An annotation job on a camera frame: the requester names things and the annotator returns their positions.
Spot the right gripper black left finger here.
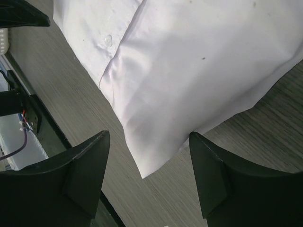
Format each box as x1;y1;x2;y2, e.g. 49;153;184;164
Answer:
0;131;110;227

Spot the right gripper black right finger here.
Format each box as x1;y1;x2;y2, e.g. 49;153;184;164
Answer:
189;132;303;227

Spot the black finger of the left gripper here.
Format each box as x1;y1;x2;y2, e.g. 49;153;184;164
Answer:
0;0;50;28

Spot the white long sleeve shirt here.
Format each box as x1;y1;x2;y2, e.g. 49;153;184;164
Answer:
53;0;303;178

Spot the white perforated plastic basket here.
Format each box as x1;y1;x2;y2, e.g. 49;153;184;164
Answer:
0;28;10;55

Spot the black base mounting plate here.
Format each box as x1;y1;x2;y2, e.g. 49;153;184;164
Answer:
4;54;126;227

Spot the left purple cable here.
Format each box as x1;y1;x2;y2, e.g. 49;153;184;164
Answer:
0;118;29;161

